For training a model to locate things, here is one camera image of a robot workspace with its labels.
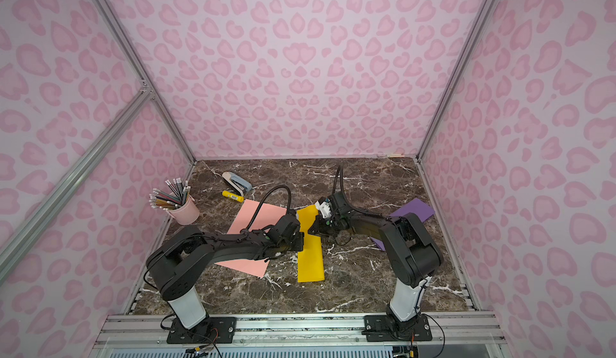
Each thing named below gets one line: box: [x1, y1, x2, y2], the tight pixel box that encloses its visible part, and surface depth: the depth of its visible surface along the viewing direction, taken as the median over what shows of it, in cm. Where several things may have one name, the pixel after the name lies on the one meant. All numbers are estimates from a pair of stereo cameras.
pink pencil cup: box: [166, 195, 200, 226], surface depth 95 cm
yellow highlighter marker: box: [221, 190, 245, 204], surface depth 106 cm
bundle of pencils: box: [148, 177, 191, 211], surface depth 92 cm
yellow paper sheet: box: [296, 204, 325, 284], surface depth 88 cm
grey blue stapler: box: [221, 170, 253, 197], surface depth 109 cm
